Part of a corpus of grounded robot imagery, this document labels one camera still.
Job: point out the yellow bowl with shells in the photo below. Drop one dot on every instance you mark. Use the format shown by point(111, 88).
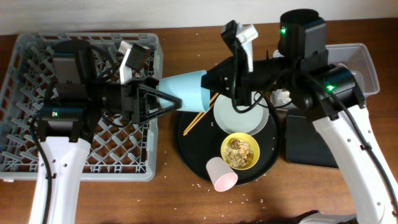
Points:
point(240, 151)

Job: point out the grey round plate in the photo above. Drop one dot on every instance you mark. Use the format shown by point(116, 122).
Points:
point(231, 122)

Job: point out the light blue cup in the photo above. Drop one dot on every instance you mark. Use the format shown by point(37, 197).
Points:
point(187, 87)

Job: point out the upper wooden chopstick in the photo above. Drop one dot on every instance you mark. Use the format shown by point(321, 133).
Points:
point(212, 102)

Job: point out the grey dishwasher rack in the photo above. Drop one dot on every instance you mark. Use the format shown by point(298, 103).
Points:
point(117, 154)

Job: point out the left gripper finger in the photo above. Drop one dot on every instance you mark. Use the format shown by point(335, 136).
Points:
point(158, 99)
point(145, 115)

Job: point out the white tissue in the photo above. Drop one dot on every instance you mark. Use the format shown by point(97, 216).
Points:
point(282, 97)

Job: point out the black rectangular tray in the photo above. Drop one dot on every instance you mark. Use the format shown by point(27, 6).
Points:
point(303, 144)

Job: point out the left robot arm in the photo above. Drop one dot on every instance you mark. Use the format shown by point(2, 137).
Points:
point(64, 128)

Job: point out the round black tray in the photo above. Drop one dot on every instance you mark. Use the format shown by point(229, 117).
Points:
point(203, 142)

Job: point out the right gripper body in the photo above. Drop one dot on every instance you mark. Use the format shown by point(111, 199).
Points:
point(249, 82)

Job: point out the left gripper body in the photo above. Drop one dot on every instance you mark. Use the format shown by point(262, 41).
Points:
point(129, 97)

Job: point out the pink cup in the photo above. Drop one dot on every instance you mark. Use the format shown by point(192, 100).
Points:
point(221, 175)

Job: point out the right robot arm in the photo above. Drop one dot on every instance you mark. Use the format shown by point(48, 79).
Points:
point(329, 95)

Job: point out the clear plastic bin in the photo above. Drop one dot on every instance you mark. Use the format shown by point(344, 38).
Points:
point(357, 59)

